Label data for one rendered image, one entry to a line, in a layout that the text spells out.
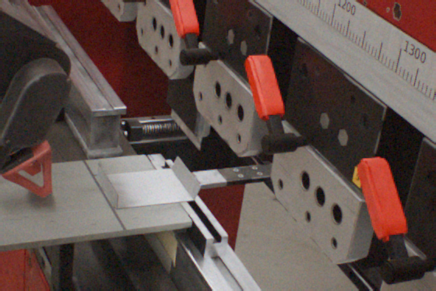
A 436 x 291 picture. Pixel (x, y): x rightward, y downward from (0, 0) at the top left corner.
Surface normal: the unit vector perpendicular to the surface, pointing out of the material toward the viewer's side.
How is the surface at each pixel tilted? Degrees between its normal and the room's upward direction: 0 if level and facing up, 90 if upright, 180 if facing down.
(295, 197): 90
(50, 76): 107
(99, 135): 90
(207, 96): 90
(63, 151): 0
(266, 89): 39
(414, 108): 90
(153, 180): 0
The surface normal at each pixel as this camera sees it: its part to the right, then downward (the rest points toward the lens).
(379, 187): 0.34, -0.39
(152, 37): -0.91, 0.08
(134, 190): 0.12, -0.88
